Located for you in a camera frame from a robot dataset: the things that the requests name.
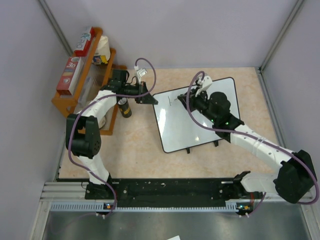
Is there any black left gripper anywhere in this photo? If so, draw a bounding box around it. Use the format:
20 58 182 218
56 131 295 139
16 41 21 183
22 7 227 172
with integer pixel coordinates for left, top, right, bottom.
122 81 157 105

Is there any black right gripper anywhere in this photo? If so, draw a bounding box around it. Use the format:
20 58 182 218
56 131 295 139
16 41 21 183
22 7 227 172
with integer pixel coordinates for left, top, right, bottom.
178 87 218 124

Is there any white whiteboard black frame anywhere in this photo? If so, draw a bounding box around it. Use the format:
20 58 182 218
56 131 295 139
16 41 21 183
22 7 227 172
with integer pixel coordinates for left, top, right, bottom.
153 77 240 153

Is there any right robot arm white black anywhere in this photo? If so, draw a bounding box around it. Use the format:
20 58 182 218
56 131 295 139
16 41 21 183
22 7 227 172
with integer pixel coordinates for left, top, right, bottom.
177 89 317 204

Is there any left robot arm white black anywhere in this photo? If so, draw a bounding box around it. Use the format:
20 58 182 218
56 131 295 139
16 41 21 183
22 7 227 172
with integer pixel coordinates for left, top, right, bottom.
65 66 158 199

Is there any orange wooden shelf rack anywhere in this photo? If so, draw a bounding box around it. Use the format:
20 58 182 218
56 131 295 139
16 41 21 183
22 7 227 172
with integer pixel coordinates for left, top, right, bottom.
51 26 128 136

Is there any upper red white box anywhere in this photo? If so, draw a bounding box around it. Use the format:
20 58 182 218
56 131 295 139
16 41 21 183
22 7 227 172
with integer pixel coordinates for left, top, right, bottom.
74 26 95 57

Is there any lower red foil box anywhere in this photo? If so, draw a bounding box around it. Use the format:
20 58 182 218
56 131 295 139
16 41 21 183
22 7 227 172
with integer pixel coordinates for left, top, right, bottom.
56 56 83 96

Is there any white paper sheet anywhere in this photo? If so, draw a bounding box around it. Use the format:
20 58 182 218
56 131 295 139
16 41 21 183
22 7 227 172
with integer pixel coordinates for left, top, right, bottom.
167 235 181 240

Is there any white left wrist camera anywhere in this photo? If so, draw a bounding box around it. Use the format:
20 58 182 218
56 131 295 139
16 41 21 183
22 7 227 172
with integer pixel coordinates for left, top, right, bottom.
134 65 148 85

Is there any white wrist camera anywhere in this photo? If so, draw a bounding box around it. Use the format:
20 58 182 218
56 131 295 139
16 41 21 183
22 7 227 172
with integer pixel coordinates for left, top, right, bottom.
134 65 148 85
195 75 213 97

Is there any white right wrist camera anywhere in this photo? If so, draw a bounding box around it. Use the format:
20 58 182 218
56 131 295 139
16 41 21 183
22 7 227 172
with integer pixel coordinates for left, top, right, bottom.
195 75 213 97

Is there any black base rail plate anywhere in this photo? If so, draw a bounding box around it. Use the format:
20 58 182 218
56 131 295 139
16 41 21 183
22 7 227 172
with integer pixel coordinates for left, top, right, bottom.
84 178 252 208

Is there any grey slotted cable duct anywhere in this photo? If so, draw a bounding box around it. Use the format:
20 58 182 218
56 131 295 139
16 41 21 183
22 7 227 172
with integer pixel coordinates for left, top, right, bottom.
49 199 253 213

